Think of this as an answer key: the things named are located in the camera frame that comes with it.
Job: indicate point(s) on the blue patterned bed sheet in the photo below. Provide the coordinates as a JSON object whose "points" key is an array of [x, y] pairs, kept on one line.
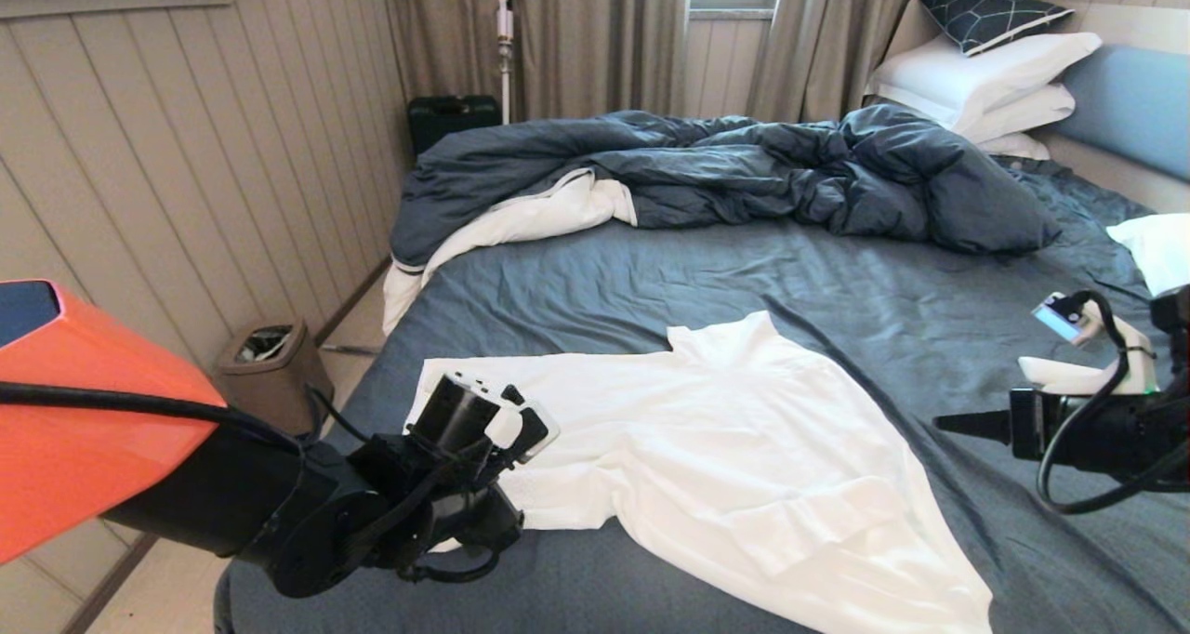
{"points": [[930, 281]]}

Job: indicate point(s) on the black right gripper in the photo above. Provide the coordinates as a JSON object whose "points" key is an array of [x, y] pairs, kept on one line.
{"points": [[1106, 434]]}

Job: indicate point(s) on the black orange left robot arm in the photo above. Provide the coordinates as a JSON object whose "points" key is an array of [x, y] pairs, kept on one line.
{"points": [[93, 448]]}

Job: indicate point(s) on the large white pillow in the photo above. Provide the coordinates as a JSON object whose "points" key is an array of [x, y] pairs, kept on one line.
{"points": [[967, 76]]}

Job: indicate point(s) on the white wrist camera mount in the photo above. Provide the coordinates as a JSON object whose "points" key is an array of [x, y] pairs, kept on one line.
{"points": [[516, 425], [1130, 346]]}

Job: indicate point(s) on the blue duvet with white lining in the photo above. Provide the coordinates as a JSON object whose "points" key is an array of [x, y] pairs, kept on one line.
{"points": [[744, 169]]}

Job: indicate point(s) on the white pillow without stack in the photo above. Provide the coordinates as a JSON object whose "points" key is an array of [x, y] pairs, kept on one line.
{"points": [[1157, 248]]}

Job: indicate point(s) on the black suitcase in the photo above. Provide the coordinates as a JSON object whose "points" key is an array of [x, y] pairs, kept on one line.
{"points": [[456, 123]]}

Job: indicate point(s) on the beige trash bin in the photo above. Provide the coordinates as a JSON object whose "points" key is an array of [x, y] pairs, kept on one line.
{"points": [[274, 392]]}

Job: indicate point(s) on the medium white pillow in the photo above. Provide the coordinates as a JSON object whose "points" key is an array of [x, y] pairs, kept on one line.
{"points": [[1023, 113]]}

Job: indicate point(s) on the long white remote control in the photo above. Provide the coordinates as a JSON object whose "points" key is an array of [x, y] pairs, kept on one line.
{"points": [[1055, 374]]}

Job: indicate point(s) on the blue padded headboard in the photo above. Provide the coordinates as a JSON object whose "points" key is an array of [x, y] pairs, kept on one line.
{"points": [[1134, 104]]}

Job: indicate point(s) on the dark geometric patterned cushion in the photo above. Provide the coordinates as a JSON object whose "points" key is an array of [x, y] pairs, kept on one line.
{"points": [[990, 11]]}

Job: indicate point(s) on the wide beige curtain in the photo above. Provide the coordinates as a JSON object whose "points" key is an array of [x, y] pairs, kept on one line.
{"points": [[576, 39]]}

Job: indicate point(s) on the flat white pillow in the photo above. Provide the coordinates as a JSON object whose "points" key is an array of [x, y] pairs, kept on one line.
{"points": [[1018, 146]]}

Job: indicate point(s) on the beige upholstered bed frame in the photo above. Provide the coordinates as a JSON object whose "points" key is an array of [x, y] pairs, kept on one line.
{"points": [[1116, 178]]}

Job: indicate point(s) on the white t-shirt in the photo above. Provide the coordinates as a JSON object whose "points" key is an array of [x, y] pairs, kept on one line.
{"points": [[725, 448]]}

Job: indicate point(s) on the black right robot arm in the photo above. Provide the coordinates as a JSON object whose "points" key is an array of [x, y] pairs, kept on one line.
{"points": [[1173, 318]]}

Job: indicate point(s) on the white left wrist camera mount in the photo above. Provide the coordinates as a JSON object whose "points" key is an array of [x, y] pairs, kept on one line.
{"points": [[516, 425]]}

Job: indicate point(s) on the crumpled bin liner bag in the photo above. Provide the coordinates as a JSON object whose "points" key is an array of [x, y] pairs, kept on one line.
{"points": [[263, 343]]}

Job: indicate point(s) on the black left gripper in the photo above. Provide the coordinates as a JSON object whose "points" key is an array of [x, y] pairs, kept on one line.
{"points": [[474, 518]]}

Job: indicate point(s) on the narrow beige curtain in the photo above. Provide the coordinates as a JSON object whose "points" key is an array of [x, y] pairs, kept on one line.
{"points": [[827, 39]]}

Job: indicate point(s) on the white stick vacuum cleaner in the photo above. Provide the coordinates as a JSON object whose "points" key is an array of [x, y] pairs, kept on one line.
{"points": [[505, 39]]}

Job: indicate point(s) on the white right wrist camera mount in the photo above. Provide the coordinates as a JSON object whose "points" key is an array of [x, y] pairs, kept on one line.
{"points": [[1130, 346]]}

